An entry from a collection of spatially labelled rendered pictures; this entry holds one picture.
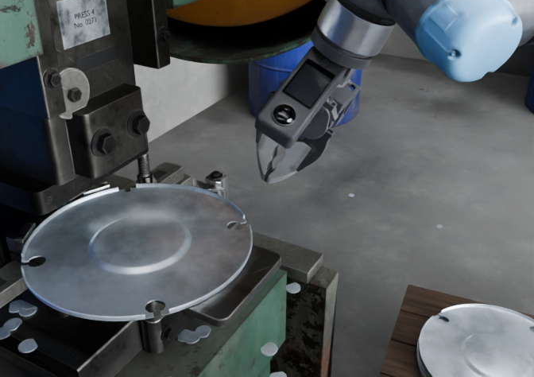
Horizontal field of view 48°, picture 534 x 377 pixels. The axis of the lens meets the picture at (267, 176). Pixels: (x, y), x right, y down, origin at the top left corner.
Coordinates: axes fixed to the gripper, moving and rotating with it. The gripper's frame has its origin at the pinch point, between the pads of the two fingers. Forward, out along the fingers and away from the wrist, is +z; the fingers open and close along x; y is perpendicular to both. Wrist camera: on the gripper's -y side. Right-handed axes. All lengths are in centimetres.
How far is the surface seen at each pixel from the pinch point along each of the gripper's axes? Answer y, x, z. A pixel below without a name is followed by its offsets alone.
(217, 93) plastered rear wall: 200, 85, 132
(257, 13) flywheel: 23.5, 18.2, -6.3
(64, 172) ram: -15.8, 17.8, 4.1
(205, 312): -16.8, -4.5, 7.3
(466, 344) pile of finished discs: 35, -44, 33
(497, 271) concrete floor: 115, -60, 68
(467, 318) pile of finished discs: 43, -43, 34
